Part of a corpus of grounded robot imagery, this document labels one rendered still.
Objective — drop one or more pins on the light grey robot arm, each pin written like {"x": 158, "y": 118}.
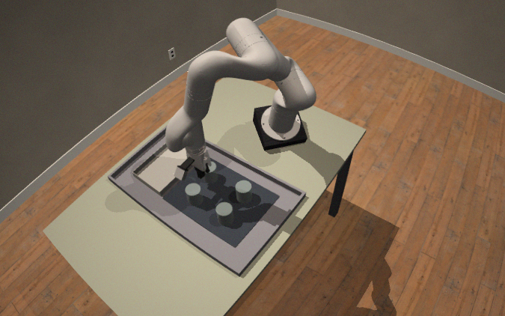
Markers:
{"x": 260, "y": 60}

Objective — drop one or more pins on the clear glass jar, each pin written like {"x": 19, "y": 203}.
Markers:
{"x": 194, "y": 194}
{"x": 212, "y": 176}
{"x": 243, "y": 191}
{"x": 224, "y": 213}

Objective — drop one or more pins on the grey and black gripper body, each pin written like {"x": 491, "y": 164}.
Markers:
{"x": 200, "y": 159}

